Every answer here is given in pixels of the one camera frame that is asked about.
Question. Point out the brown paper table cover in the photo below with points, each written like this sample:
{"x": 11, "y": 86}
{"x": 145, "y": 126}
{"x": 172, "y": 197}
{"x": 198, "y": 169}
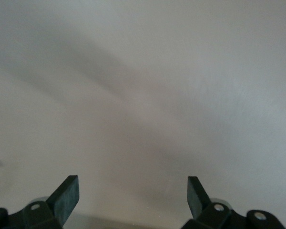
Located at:
{"x": 157, "y": 71}

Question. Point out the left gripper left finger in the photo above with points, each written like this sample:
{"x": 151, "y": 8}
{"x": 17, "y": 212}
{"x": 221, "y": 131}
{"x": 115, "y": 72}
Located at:
{"x": 62, "y": 200}

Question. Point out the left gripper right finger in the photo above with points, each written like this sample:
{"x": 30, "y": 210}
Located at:
{"x": 197, "y": 200}

